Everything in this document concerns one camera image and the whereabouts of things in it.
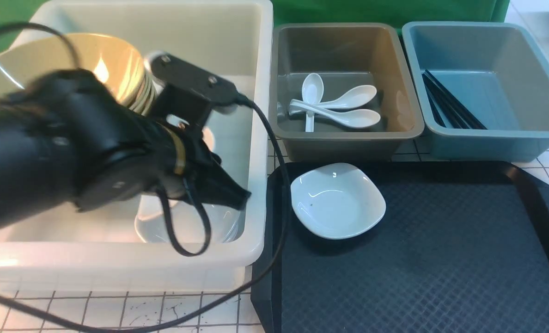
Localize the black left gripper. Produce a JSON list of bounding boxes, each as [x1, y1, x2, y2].
[[163, 122, 251, 211]]

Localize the white square dish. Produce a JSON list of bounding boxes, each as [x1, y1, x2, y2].
[[291, 163, 387, 240], [136, 125, 220, 222]]

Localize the white ceramic soup spoon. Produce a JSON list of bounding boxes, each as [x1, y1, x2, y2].
[[289, 101, 381, 129]]

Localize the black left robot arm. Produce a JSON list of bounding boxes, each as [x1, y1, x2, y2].
[[0, 70, 251, 229]]

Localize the stack of white dishes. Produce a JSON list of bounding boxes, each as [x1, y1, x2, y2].
[[134, 195, 240, 244]]

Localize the stack of yellow bowls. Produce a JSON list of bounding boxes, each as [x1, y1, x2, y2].
[[126, 70, 156, 116]]

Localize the large white plastic tub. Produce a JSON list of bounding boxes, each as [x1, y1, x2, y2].
[[0, 0, 273, 293]]

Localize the white spoon upright in bin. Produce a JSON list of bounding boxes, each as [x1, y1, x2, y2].
[[302, 73, 324, 132]]

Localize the brown plastic bin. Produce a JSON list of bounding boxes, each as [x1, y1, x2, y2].
[[268, 23, 425, 162]]

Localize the white spoon lying in bin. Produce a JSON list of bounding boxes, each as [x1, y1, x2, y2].
[[311, 85, 378, 110]]

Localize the black plastic serving tray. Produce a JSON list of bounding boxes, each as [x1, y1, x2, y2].
[[250, 161, 549, 333]]

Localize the green backdrop cloth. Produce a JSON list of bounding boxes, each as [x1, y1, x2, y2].
[[0, 0, 509, 30]]

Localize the black chopsticks in blue bin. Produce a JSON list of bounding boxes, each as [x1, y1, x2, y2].
[[422, 70, 487, 130]]

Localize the blue plastic bin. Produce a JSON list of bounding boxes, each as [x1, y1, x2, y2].
[[402, 21, 549, 162]]

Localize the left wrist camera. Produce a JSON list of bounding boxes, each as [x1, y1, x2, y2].
[[144, 50, 253, 131]]

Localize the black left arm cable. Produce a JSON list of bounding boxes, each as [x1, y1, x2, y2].
[[0, 21, 291, 333]]

